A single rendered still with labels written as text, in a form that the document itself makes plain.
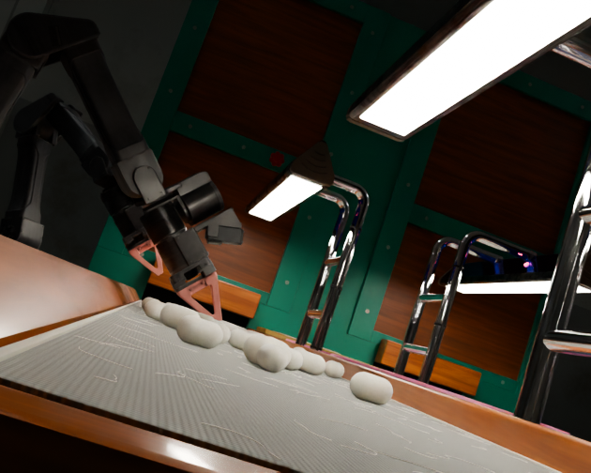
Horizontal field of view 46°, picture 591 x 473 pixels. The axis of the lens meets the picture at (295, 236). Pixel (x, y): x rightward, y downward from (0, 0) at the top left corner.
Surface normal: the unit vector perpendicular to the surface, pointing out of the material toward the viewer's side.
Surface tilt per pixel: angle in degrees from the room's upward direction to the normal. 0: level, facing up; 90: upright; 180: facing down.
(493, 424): 90
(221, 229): 90
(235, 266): 90
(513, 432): 90
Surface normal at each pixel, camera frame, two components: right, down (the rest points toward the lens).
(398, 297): 0.20, -0.08
